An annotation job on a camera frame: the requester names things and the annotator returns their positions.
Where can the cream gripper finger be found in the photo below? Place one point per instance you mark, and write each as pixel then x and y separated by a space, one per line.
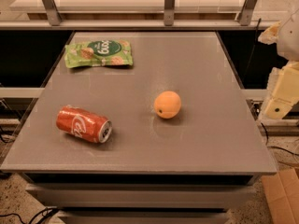
pixel 282 92

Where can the red coke can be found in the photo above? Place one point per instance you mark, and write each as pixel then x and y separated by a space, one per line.
pixel 84 124

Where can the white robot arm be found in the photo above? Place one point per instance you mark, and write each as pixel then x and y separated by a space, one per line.
pixel 286 35

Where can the green rice chip bag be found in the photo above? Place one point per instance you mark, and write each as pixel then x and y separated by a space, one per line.
pixel 98 53

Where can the cardboard box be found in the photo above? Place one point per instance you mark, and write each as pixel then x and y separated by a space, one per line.
pixel 282 194

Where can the orange fruit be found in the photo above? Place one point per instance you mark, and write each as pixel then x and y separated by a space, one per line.
pixel 167 104

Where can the grey drawer cabinet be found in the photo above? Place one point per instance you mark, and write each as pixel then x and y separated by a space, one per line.
pixel 111 203

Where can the metal frame rail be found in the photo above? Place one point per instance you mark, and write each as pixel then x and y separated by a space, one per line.
pixel 136 14

